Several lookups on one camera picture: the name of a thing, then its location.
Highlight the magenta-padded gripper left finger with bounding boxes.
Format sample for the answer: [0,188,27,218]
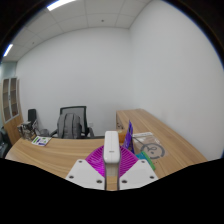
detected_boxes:
[65,145,108,191]

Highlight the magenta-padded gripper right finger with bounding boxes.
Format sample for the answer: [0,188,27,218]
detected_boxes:
[117,145,159,191]

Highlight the white charger block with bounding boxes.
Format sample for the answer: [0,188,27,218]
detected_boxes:
[102,130,121,178]

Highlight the teal flat packet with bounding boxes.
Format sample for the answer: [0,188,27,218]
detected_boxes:
[135,151,149,162]

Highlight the orange box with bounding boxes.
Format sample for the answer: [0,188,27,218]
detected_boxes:
[117,129,128,144]

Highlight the purple standing bag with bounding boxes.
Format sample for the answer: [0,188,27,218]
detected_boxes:
[122,120,136,154]

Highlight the grey backpack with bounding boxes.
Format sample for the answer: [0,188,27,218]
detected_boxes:
[56,113,83,140]

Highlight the green and purple leaflet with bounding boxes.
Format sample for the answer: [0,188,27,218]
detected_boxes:
[31,135,53,147]

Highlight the black mesh office chair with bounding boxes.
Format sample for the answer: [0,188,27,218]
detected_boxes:
[49,105,96,139]

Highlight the brown printed boxes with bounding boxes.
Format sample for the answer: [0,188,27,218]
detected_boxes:
[17,121,38,141]

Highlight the small black chair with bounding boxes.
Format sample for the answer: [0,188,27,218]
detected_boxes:
[27,108,38,126]

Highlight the wooden shelf cabinet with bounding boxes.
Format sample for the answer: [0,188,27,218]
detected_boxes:
[0,77,24,146]

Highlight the black bag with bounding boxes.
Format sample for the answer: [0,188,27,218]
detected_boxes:
[0,128,13,159]

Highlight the long ceiling light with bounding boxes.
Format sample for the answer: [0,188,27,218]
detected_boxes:
[46,0,78,12]
[2,43,15,58]

